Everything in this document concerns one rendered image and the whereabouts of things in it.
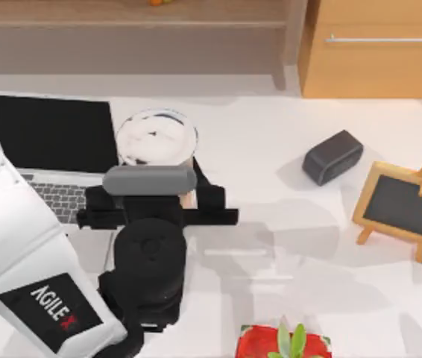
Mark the wooden framed blackboard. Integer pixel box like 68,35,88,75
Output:
352,160,422,264

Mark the long metal handle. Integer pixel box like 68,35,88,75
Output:
325,34,422,44

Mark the red plant pot with plant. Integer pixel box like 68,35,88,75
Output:
236,315,333,358

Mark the wooden cupboard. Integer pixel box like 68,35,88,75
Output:
297,0,422,99

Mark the dark grey speaker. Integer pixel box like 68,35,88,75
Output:
301,129,365,187

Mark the pale grey rounded box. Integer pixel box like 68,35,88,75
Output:
102,165,198,198

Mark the silver laptop with black screen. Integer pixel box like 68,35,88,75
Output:
0,90,123,229

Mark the wooden open shelf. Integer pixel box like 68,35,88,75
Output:
0,0,298,91

